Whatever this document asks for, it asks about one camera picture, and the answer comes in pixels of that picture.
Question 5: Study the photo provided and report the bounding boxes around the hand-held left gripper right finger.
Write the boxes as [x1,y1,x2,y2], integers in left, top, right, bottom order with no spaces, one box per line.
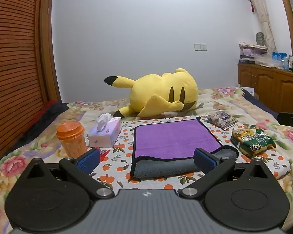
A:
[180,147,282,199]

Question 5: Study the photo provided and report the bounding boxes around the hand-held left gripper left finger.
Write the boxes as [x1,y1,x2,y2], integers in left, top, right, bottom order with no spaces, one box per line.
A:
[12,147,114,199]

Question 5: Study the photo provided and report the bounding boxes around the purple and grey towel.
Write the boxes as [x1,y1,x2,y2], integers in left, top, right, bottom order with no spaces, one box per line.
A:
[130,117,240,178]

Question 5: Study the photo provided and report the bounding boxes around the small red packet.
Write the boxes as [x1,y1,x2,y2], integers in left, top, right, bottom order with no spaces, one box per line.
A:
[98,147,110,162]

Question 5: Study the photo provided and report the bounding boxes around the orange plastic cup with lid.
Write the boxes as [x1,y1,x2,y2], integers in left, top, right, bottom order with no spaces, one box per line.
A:
[56,121,88,158]

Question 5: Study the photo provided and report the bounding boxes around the orange fruit print cloth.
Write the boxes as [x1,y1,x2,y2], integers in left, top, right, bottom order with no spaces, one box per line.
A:
[87,116,291,200]

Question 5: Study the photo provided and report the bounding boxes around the white tissue box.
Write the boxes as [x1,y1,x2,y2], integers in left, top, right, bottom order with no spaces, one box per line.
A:
[87,113,122,148]

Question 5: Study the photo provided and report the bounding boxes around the dark blue mattress edge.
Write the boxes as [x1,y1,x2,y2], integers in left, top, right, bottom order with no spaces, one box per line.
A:
[241,89,282,120]

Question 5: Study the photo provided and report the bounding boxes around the wooden cabinet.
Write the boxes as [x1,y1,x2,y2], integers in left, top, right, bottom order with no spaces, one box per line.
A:
[237,63,293,114]

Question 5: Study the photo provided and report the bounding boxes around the green snack bag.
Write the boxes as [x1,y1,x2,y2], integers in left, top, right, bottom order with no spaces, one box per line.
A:
[230,127,277,159]

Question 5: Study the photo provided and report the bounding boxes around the purple snack packet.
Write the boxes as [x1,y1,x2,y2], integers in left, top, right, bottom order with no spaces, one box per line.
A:
[205,110,239,130]

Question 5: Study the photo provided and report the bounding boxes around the white cardboard box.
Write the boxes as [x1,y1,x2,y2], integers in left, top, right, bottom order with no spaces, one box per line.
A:
[238,84,256,96]

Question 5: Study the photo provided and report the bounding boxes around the blue tissue pack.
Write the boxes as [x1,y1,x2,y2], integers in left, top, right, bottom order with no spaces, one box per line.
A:
[272,52,288,69]

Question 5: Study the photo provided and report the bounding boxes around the clear plastic bag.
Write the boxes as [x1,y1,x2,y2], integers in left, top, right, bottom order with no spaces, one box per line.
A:
[255,53,277,68]

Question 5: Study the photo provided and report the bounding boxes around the small grey fan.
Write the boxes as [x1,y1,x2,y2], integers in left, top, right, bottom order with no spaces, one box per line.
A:
[255,32,269,47]

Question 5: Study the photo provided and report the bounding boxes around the yellow plush toy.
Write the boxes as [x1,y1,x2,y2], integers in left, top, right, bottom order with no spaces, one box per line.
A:
[104,68,199,118]

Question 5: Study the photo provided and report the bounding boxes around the beige curtain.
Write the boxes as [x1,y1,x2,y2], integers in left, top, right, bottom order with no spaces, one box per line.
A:
[243,0,278,52]

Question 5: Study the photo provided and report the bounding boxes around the wooden slatted wardrobe door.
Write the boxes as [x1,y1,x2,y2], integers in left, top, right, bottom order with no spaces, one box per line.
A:
[0,0,50,168]

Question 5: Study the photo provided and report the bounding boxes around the wooden door frame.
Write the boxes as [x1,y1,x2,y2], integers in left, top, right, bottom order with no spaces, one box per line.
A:
[39,0,62,103]

